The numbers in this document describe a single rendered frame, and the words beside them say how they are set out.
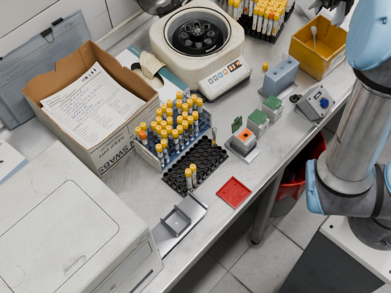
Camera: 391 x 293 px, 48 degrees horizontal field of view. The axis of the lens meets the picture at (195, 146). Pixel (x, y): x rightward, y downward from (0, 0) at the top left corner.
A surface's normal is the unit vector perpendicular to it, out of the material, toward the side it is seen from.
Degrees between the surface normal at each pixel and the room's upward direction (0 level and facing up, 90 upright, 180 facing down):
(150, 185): 0
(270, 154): 0
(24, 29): 90
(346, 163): 85
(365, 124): 84
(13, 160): 1
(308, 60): 90
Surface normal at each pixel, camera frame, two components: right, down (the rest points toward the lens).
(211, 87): 0.24, -0.17
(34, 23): 0.73, 0.58
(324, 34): -0.73, 0.60
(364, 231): -0.77, 0.36
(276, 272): -0.03, -0.50
